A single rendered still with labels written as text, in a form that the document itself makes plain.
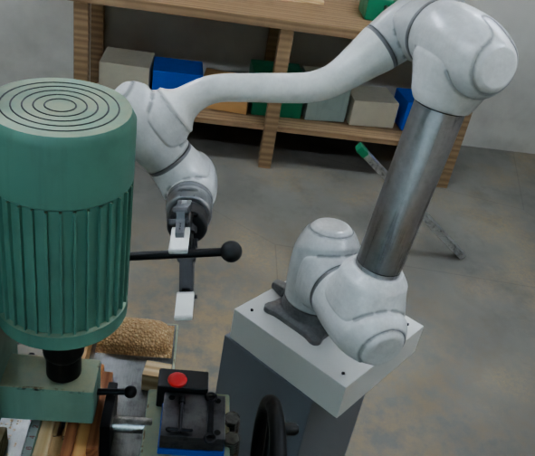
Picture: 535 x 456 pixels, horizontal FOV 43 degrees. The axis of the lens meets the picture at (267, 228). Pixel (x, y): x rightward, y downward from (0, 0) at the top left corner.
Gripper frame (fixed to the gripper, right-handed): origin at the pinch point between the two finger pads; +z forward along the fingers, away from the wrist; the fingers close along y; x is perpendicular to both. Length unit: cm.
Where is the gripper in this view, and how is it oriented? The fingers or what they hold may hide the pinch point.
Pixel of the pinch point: (181, 282)
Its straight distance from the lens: 113.1
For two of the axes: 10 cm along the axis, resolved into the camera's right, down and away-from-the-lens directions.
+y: 0.1, -8.4, -5.5
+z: 0.4, 5.5, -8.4
